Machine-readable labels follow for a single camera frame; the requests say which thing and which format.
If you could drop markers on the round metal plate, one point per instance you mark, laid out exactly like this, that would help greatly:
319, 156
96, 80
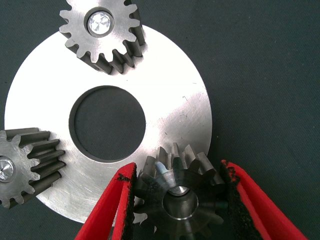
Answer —
50, 95

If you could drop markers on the dark grey table cloth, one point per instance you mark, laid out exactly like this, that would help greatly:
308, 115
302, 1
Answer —
262, 75

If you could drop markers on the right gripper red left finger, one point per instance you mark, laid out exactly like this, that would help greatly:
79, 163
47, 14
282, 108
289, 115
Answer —
112, 212

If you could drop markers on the small steel bevel gear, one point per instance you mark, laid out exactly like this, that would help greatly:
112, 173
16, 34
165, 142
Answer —
165, 180

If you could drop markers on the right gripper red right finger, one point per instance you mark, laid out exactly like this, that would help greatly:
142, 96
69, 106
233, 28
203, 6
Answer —
255, 215

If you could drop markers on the steel pinion gear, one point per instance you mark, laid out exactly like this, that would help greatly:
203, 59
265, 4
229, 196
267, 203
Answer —
77, 37
17, 155

